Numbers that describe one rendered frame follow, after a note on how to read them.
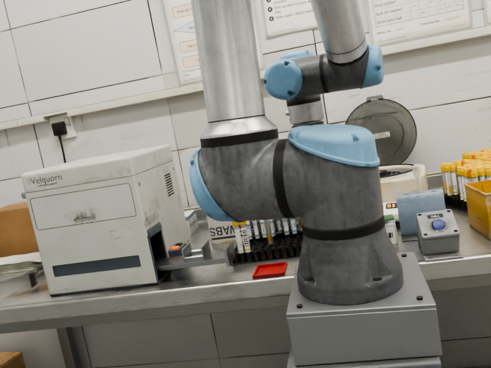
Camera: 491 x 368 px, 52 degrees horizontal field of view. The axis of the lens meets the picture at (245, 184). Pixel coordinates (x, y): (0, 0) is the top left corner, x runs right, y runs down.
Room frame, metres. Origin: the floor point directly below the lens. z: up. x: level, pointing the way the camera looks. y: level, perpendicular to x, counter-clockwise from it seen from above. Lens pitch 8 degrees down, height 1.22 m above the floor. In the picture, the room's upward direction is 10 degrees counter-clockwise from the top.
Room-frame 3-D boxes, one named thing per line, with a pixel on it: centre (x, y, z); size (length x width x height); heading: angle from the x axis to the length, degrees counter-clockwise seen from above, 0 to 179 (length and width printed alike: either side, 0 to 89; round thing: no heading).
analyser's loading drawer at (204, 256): (1.13, 0.16, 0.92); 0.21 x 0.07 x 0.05; 78
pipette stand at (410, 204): (1.11, -0.38, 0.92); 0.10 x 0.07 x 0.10; 70
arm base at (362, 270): (0.70, -0.13, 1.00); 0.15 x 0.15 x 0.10
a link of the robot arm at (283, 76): (1.01, -0.14, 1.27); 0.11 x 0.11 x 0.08; 68
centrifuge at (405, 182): (1.35, -0.36, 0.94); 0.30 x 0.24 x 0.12; 159
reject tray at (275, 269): (1.05, -0.02, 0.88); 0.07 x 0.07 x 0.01; 78
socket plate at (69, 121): (1.83, 0.61, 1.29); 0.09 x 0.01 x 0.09; 78
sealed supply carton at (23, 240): (1.65, 0.65, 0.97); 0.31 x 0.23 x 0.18; 71
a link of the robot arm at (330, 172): (0.70, -0.12, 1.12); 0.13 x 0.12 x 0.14; 68
